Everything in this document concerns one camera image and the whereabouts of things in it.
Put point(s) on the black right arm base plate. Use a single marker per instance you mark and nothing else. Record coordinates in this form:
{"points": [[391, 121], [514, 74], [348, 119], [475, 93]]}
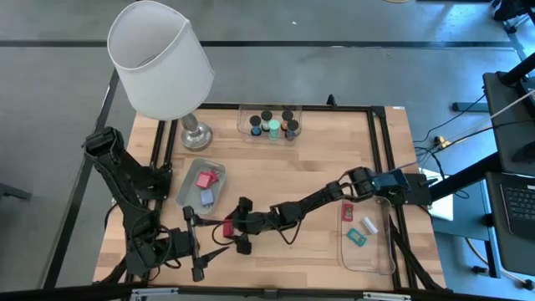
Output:
{"points": [[418, 190]]}

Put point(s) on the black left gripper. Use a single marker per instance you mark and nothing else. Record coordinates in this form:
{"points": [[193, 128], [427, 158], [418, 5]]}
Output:
{"points": [[181, 244]]}

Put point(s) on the black computer mouse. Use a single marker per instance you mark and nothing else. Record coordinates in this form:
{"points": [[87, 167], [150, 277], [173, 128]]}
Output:
{"points": [[526, 154]]}

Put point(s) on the black hourglass orange sand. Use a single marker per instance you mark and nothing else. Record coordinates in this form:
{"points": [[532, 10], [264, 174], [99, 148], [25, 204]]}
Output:
{"points": [[287, 114]]}

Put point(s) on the small clear plastic bin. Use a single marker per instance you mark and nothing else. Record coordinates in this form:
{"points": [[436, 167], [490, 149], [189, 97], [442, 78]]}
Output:
{"points": [[242, 113]]}

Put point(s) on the teal sand hourglass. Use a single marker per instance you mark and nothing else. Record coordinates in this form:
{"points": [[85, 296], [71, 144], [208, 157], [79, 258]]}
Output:
{"points": [[274, 124]]}

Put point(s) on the black chair base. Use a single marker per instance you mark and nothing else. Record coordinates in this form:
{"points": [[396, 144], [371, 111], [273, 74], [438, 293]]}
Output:
{"points": [[514, 8]]}

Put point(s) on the yellow plug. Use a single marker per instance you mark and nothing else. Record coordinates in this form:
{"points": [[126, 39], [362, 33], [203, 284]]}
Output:
{"points": [[442, 142]]}

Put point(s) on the black desk beam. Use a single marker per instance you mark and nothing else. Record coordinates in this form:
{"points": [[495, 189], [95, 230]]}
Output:
{"points": [[460, 182]]}

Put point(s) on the small red device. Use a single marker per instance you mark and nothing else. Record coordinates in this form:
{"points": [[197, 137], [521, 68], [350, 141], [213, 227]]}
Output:
{"points": [[347, 212]]}

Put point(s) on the red USB wall charger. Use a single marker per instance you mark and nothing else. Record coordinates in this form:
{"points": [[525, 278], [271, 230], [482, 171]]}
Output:
{"points": [[227, 229], [215, 177], [203, 180]]}

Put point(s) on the white paper box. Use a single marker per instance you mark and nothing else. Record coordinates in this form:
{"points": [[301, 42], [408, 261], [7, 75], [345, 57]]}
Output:
{"points": [[443, 209]]}

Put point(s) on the black frame front bar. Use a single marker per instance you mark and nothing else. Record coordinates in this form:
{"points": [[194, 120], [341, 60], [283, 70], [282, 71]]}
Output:
{"points": [[62, 294]]}

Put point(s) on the grey desk leg frame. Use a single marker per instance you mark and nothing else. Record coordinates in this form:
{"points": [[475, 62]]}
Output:
{"points": [[460, 230]]}

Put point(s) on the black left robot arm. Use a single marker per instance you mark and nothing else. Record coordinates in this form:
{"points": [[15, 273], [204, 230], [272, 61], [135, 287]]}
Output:
{"points": [[121, 175]]}

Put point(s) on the white rectangular stick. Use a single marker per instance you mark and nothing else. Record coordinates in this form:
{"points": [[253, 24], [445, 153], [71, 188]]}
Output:
{"points": [[369, 225]]}

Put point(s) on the black desk surface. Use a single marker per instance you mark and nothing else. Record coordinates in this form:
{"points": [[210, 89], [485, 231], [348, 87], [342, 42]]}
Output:
{"points": [[501, 125]]}

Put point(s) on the black desk foot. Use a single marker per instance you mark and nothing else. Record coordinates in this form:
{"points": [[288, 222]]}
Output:
{"points": [[468, 107]]}

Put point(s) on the dark laptop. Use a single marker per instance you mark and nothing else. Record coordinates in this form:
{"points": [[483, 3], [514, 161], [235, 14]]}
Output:
{"points": [[518, 209]]}

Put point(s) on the black hourglass purple sand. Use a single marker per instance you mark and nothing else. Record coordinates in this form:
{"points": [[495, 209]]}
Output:
{"points": [[292, 124]]}

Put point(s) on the black hourglass pale sand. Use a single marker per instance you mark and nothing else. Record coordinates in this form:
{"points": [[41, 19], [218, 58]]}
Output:
{"points": [[266, 115]]}

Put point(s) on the black frame rail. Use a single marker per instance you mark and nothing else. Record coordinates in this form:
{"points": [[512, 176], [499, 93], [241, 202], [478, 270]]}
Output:
{"points": [[171, 134], [160, 134], [334, 107], [373, 138], [386, 138]]}

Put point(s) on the grey furniture foot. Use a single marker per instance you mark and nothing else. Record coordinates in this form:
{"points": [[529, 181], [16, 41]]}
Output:
{"points": [[14, 192]]}

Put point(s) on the lavender USB wall charger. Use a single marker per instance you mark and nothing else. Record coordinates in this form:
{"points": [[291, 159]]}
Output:
{"points": [[206, 197]]}

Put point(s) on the black frame strut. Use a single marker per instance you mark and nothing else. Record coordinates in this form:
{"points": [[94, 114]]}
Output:
{"points": [[79, 180]]}

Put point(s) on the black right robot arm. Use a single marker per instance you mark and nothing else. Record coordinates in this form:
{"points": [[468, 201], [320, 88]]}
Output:
{"points": [[317, 200]]}

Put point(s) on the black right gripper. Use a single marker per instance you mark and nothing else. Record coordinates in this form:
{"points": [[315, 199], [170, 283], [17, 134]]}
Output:
{"points": [[255, 221]]}

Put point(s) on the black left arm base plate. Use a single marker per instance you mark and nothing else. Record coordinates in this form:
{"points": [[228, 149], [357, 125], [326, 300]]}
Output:
{"points": [[161, 190]]}

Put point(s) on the large clear plastic bin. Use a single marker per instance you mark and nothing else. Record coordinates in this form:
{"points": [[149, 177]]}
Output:
{"points": [[368, 259]]}

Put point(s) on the white shade table lamp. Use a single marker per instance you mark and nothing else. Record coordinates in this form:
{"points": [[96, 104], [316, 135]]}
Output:
{"points": [[159, 62]]}

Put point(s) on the black hourglass blue sand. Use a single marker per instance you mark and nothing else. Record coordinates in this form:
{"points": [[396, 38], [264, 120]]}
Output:
{"points": [[255, 121]]}

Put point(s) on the silver metal bracket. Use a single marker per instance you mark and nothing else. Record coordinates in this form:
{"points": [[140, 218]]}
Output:
{"points": [[386, 296], [152, 292]]}

